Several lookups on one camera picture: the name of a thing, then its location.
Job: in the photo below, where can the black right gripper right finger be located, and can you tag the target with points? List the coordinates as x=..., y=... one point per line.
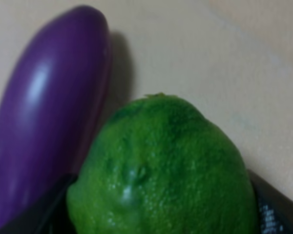
x=275, y=209

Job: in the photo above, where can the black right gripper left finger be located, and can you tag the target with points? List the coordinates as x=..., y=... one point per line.
x=48, y=215

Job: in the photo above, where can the green lime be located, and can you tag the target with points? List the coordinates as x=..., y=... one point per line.
x=158, y=166

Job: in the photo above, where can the purple toy eggplant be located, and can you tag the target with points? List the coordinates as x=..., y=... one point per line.
x=51, y=105

